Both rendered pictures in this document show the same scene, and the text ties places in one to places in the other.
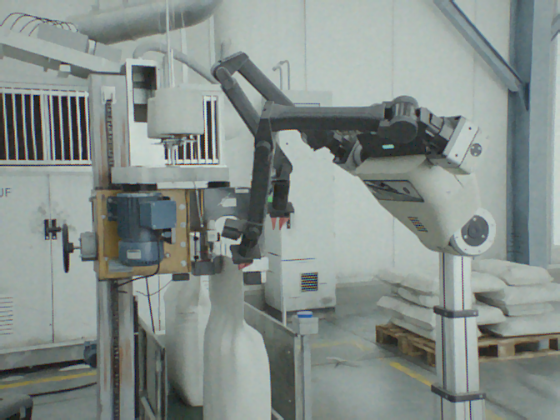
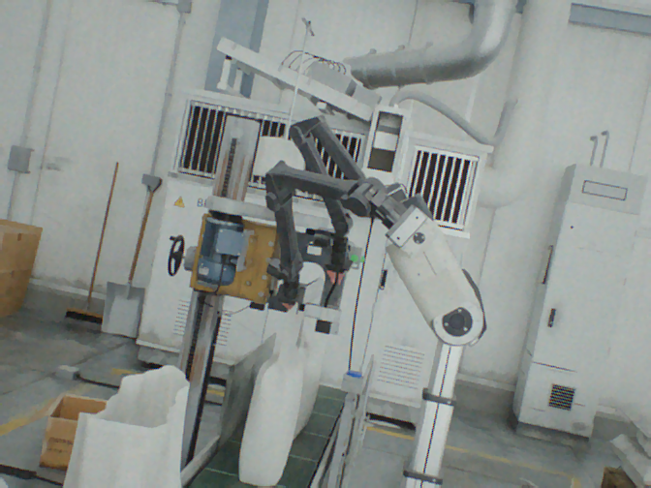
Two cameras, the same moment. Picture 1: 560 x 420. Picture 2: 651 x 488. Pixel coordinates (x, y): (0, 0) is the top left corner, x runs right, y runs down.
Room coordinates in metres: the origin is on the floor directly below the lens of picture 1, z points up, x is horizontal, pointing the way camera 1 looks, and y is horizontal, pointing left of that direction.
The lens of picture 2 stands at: (-0.55, -1.36, 1.49)
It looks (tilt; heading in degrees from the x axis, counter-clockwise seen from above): 3 degrees down; 26
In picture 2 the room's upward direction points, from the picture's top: 12 degrees clockwise
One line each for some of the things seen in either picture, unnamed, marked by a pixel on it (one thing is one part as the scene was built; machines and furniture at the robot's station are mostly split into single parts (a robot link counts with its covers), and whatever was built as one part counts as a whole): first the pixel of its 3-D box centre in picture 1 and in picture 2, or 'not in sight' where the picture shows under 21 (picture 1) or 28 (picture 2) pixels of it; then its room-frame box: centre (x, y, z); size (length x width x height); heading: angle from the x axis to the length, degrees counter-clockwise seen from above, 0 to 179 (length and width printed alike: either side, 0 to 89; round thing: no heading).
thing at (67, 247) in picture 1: (64, 247); (175, 255); (2.47, 0.77, 1.13); 0.18 x 0.11 x 0.18; 20
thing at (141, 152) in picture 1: (140, 116); (383, 163); (4.92, 0.98, 1.82); 0.51 x 0.27 x 0.71; 20
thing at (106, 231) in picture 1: (139, 230); (238, 257); (2.57, 0.53, 1.18); 0.34 x 0.25 x 0.31; 110
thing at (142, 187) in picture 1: (139, 187); (227, 217); (2.34, 0.48, 1.35); 0.12 x 0.12 x 0.04
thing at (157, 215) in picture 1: (158, 217); (228, 244); (2.27, 0.40, 1.25); 0.10 x 0.08 x 0.12; 135
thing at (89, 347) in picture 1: (98, 352); not in sight; (4.05, 1.09, 0.35); 0.30 x 0.15 x 0.15; 20
